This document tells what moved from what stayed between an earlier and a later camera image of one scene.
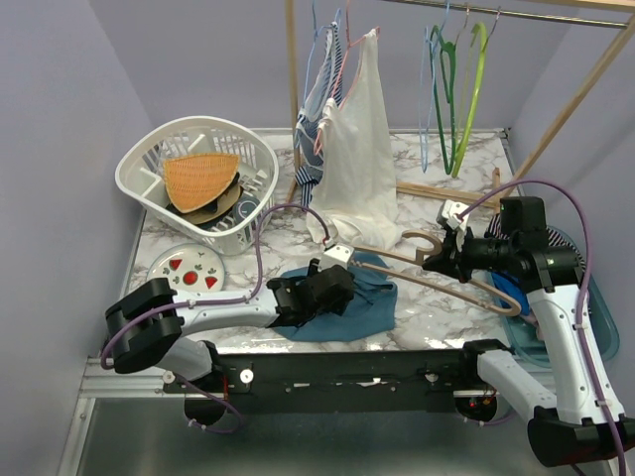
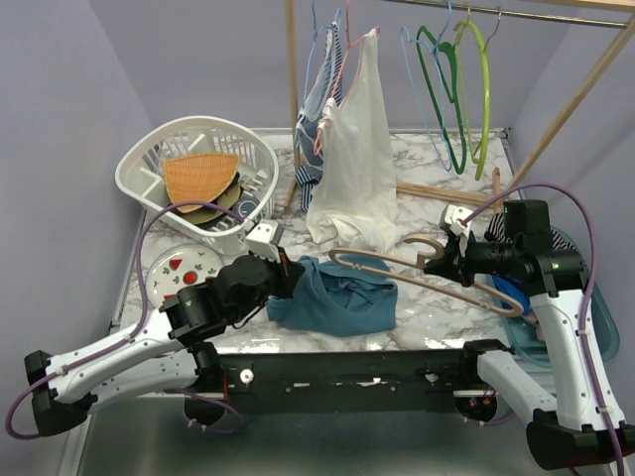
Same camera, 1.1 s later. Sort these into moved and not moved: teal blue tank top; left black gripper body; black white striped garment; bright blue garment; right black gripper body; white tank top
Moved: teal blue tank top; left black gripper body
Not moved: white tank top; black white striped garment; right black gripper body; bright blue garment
